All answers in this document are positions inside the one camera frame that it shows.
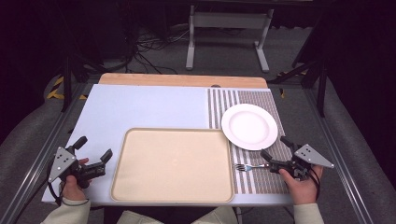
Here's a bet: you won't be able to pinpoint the black floor cables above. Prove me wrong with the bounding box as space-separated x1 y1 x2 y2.
132 26 191 75

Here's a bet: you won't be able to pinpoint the white plate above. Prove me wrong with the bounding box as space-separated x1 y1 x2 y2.
220 103 279 152

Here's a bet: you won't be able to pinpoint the yellow black floor tape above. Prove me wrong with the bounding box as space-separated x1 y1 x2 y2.
46 76 89 101

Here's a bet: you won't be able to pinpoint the person's left hand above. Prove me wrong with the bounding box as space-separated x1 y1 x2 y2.
60 157 92 202

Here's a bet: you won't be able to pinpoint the hand-held gripper cable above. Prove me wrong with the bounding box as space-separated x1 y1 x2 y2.
46 160 64 207
307 167 322 201

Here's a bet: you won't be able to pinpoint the right hand-held gripper cable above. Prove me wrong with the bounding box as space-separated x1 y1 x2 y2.
307 167 322 201

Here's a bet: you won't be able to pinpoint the beige tray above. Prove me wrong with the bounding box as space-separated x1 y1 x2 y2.
109 127 235 203

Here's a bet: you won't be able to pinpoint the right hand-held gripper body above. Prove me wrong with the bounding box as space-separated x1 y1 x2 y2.
269 143 336 182

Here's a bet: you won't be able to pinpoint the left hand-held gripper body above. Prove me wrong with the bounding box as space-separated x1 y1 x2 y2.
48 146 106 189

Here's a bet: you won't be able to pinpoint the grey metal stand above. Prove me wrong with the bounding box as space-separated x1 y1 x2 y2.
185 4 276 75

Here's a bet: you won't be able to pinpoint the silver fork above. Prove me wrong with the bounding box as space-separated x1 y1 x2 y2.
234 162 271 173

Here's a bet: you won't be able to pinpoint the person's right hand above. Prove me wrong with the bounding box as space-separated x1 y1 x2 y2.
278 164 325 206

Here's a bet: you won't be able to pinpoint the wooden board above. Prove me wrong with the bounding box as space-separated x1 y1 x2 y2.
98 72 269 90

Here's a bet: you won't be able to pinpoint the black stand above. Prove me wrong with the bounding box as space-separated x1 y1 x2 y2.
60 54 106 113
268 57 329 119

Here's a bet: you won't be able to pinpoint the aluminium rail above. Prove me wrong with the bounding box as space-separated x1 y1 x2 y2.
0 82 92 224
303 88 375 224

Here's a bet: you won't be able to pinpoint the left hand-held gripper cable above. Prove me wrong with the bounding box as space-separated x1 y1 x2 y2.
46 160 64 207

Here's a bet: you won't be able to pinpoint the striped placemat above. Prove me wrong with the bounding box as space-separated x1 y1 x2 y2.
206 87 294 196

